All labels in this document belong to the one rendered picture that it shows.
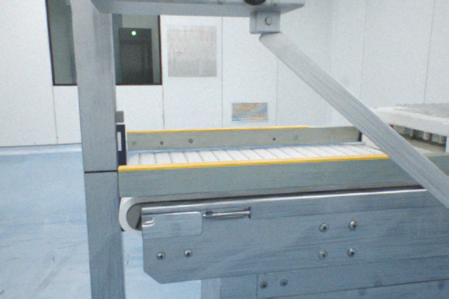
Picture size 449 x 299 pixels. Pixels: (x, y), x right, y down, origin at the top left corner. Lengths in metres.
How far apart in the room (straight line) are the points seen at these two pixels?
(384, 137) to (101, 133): 0.48
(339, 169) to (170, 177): 0.21
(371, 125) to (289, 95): 5.83
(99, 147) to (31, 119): 5.05
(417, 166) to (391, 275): 0.25
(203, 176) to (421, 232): 0.31
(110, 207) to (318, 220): 0.40
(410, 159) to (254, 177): 0.17
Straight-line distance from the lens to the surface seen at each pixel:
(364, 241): 0.58
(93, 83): 0.75
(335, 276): 0.64
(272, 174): 0.50
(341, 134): 0.83
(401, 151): 0.48
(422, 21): 5.16
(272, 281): 0.60
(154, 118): 5.76
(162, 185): 0.48
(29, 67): 5.76
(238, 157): 0.69
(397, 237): 0.61
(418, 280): 0.71
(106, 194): 0.78
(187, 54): 5.76
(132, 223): 0.50
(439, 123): 0.66
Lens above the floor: 1.09
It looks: 11 degrees down
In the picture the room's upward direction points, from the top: straight up
